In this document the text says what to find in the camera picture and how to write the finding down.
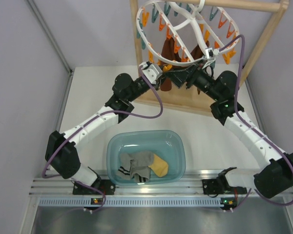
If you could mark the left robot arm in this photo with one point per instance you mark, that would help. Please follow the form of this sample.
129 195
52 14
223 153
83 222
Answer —
62 148

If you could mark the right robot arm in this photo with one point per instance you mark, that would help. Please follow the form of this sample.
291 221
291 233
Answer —
274 174

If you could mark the yellow sock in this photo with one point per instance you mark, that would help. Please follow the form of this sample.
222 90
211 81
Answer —
159 166
166 68

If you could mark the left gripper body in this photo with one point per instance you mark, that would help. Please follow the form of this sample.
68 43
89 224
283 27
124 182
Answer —
141 86

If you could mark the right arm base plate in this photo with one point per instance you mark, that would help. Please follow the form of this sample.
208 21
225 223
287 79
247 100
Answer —
216 187

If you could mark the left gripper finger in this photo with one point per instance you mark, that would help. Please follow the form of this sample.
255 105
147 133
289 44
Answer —
161 79
160 69

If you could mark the aluminium mounting rail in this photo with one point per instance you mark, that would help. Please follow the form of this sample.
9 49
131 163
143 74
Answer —
190 184

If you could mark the slotted cable duct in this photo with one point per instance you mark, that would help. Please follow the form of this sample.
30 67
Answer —
136 202

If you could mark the grey striped sock left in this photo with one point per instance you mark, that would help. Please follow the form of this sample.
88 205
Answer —
124 170

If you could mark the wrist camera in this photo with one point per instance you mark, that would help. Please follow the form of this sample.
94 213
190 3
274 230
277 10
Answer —
211 54
150 71

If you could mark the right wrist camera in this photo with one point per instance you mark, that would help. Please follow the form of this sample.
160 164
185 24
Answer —
211 54

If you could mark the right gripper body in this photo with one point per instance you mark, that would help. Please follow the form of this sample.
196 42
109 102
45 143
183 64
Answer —
200 79

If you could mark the wooden hanging rack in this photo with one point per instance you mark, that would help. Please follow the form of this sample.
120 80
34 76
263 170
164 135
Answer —
194 102

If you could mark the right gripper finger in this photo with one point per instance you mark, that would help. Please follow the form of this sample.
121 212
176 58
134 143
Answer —
179 77
199 63

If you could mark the white round clip hanger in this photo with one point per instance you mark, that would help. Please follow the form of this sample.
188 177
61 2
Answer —
169 31

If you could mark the teal plastic tub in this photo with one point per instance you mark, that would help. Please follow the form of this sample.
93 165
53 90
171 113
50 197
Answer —
164 143

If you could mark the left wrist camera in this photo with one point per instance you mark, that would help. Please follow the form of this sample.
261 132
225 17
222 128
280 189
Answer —
150 71

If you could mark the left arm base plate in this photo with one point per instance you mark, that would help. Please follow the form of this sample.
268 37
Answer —
104 185

